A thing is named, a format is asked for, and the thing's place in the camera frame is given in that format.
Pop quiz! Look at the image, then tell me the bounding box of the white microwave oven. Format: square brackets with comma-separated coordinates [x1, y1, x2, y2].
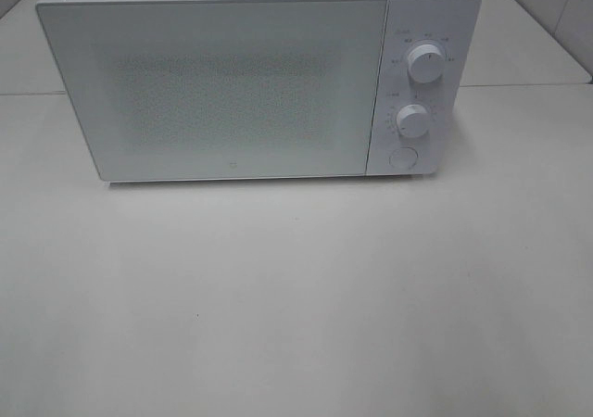
[36, 0, 482, 177]

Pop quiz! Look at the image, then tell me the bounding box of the white microwave knob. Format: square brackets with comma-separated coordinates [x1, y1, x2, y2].
[406, 42, 446, 84]
[396, 104, 432, 139]

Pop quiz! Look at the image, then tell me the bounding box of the white microwave door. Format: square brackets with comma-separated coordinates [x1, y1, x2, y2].
[38, 0, 386, 183]

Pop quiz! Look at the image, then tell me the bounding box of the round white door button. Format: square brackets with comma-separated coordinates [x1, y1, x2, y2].
[389, 146, 418, 174]

